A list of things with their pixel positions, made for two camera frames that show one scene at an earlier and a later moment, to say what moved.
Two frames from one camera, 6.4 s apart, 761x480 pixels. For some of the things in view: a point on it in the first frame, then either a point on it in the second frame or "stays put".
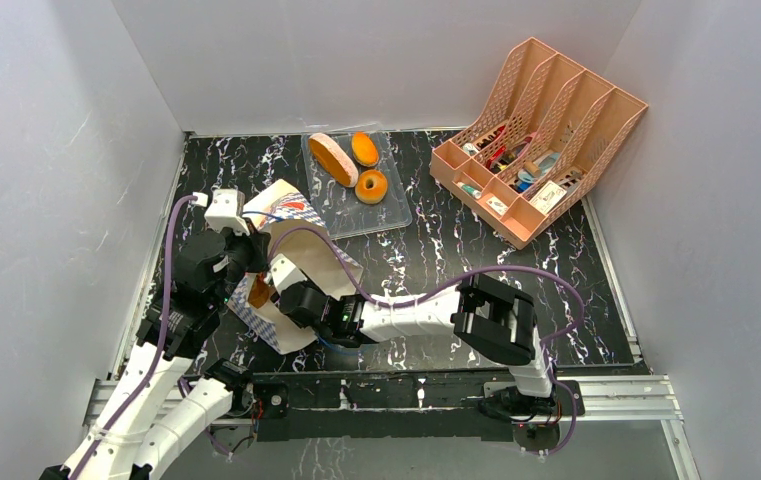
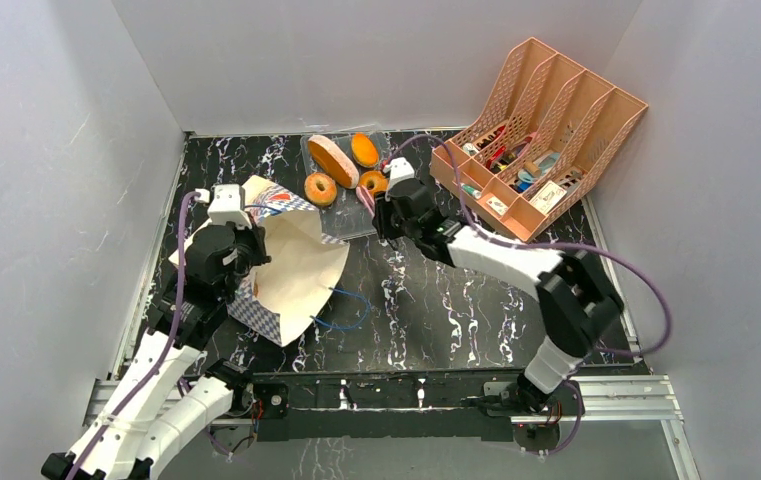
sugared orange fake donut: x=259 y=291 → x=320 y=189
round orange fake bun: x=364 y=149 stays put
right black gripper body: x=287 y=299 → x=385 y=216
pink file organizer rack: x=558 y=123 stays put
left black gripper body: x=246 y=256 stays put
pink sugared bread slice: x=331 y=157 stays put
